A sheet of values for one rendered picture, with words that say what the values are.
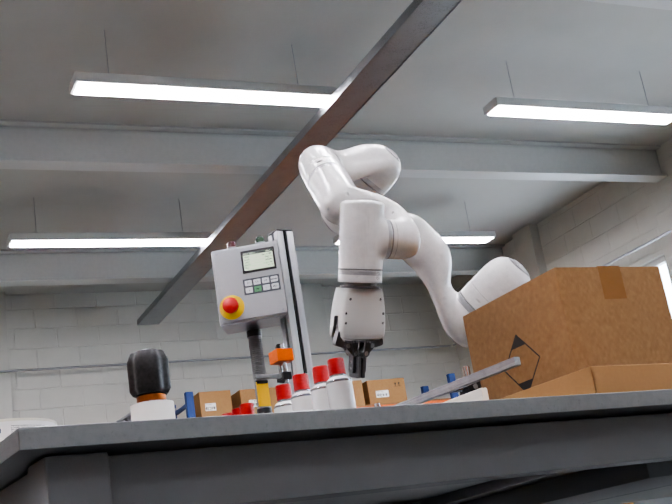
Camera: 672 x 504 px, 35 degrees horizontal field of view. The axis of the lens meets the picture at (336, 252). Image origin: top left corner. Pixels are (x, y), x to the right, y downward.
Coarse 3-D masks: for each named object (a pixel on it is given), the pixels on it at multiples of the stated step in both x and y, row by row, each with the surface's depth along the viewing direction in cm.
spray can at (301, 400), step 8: (296, 376) 220; (304, 376) 220; (296, 384) 219; (304, 384) 219; (296, 392) 219; (304, 392) 218; (296, 400) 218; (304, 400) 217; (296, 408) 217; (304, 408) 217; (312, 408) 217
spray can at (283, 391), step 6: (282, 384) 228; (288, 384) 228; (276, 390) 228; (282, 390) 227; (288, 390) 227; (282, 396) 227; (288, 396) 227; (282, 402) 226; (288, 402) 226; (276, 408) 226; (282, 408) 225; (288, 408) 225
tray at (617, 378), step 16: (592, 368) 134; (608, 368) 135; (624, 368) 137; (640, 368) 138; (656, 368) 140; (544, 384) 141; (560, 384) 138; (576, 384) 136; (592, 384) 134; (608, 384) 135; (624, 384) 136; (640, 384) 137; (656, 384) 139
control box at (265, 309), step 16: (224, 256) 258; (240, 256) 258; (224, 272) 257; (240, 272) 257; (256, 272) 257; (272, 272) 256; (224, 288) 256; (240, 288) 256; (240, 304) 254; (256, 304) 254; (272, 304) 254; (224, 320) 254; (240, 320) 254; (256, 320) 254; (272, 320) 256
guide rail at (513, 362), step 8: (512, 360) 171; (488, 368) 176; (496, 368) 174; (504, 368) 173; (472, 376) 180; (480, 376) 178; (488, 376) 177; (448, 384) 185; (456, 384) 183; (464, 384) 181; (432, 392) 189; (440, 392) 187; (448, 392) 186; (408, 400) 195; (416, 400) 193; (424, 400) 191
